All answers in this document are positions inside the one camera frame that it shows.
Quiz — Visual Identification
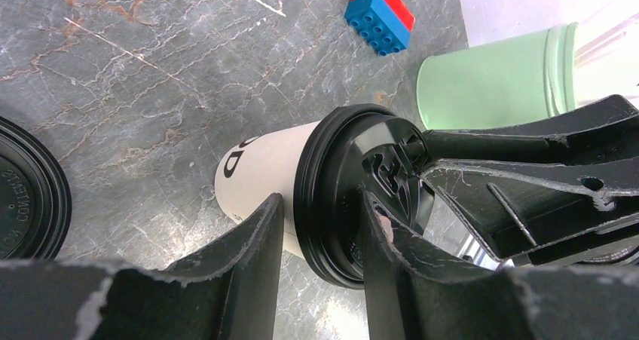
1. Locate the green cup holder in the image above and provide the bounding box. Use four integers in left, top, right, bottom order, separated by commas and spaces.
416, 23, 578, 130

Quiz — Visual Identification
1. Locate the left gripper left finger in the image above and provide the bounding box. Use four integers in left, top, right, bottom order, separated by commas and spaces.
1, 193, 284, 339

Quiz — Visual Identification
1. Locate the white paper cup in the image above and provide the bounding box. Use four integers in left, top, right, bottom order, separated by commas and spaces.
214, 121, 319, 258

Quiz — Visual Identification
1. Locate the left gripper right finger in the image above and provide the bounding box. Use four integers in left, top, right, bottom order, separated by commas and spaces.
361, 191, 638, 339

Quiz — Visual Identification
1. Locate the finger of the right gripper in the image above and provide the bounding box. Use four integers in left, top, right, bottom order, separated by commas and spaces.
421, 158, 638, 265
423, 95, 638, 166

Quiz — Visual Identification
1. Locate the black lid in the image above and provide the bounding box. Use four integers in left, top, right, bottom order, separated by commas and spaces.
1, 118, 72, 259
292, 104, 434, 289

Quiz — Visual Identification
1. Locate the blue red block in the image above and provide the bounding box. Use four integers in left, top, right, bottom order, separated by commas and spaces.
344, 0, 415, 57

